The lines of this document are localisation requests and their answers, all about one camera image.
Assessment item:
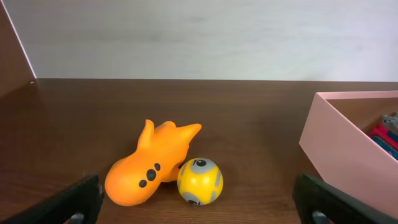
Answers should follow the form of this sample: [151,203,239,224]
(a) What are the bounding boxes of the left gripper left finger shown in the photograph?
[2,175,104,224]

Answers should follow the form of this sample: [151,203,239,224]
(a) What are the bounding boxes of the yellow grey toy ball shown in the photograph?
[177,157,223,205]

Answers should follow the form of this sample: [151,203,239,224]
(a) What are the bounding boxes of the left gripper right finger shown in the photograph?
[292,174,397,224]

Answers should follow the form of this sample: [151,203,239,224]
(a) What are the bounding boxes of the orange rubber animal toy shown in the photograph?
[104,119,201,207]

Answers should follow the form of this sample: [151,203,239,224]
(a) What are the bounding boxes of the red fire truck with ladder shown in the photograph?
[369,113,397,160]

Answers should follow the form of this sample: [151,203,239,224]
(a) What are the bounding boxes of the pink cardboard box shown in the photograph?
[299,90,397,217]

